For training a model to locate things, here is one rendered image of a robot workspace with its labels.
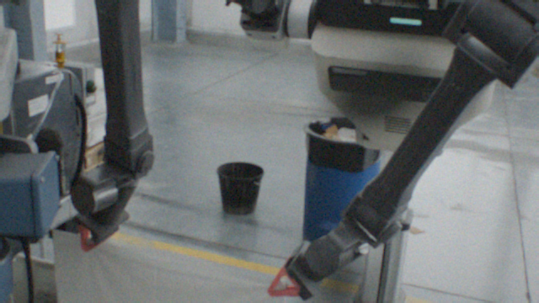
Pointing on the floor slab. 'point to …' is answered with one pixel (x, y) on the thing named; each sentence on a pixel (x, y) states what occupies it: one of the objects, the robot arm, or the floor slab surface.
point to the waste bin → (333, 174)
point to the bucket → (239, 186)
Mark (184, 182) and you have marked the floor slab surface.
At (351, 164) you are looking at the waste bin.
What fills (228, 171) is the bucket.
